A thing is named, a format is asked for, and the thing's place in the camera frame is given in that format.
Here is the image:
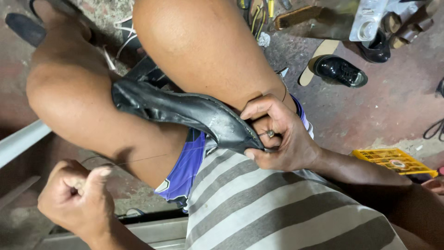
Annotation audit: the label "person's right hand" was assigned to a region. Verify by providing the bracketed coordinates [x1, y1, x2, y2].
[240, 94, 323, 172]

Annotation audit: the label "person's left hand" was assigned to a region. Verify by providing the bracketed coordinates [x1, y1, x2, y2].
[37, 159, 116, 240]

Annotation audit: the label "thin sewing thread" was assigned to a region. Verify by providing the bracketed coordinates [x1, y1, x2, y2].
[80, 146, 212, 166]

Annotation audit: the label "worn black leather shoe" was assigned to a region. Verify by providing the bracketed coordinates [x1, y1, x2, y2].
[111, 78, 266, 155]

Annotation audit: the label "grey striped shirt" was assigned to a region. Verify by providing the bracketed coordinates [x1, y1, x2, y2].
[185, 147, 408, 250]

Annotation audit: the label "grey metal bench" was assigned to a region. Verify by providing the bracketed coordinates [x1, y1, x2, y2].
[34, 216, 188, 250]

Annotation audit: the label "shiny black lace-up shoe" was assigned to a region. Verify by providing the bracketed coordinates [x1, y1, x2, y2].
[313, 54, 368, 88]

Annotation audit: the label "beige shoe insole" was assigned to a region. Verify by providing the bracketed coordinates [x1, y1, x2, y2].
[298, 39, 340, 87]

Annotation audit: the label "yellow plastic crate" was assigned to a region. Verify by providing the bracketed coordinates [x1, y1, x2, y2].
[351, 148, 439, 178]

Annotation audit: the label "person's left leg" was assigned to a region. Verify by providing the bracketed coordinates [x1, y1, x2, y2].
[26, 0, 189, 190]

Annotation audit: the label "person's leg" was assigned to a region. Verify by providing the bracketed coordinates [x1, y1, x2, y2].
[26, 0, 189, 190]
[133, 0, 299, 117]

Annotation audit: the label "crumpled white paper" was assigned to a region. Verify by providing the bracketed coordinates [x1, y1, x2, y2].
[257, 31, 271, 48]

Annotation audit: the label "blue shorts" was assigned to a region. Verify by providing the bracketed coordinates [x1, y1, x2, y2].
[154, 94, 314, 213]

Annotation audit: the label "shiny black slip-on shoe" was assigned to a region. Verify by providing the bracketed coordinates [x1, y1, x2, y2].
[357, 29, 391, 64]

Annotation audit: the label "wooden brush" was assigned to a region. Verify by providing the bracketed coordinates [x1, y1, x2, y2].
[273, 5, 324, 31]

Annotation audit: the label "person's right leg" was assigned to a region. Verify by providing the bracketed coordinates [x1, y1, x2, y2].
[133, 0, 299, 117]

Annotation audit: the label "clear plastic bottle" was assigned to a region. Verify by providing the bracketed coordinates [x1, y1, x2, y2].
[349, 0, 390, 42]

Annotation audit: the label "black metal shoe stand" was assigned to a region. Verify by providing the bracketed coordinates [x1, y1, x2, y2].
[124, 56, 171, 88]

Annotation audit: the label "heap of wooden heels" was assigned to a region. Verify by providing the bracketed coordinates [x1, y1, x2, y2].
[381, 10, 435, 50]

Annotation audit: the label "black flat sandal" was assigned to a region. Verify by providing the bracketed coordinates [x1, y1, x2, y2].
[5, 13, 47, 48]

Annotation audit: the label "white metal rail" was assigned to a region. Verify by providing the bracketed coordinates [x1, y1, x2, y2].
[0, 120, 52, 169]

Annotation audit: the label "yellow strap sandal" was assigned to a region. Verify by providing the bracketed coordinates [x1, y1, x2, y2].
[247, 0, 268, 39]

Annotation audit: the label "black cord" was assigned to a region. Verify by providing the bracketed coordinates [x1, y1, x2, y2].
[422, 117, 444, 142]

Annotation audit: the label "white strap sandal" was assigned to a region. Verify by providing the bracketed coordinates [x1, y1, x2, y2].
[114, 17, 143, 60]

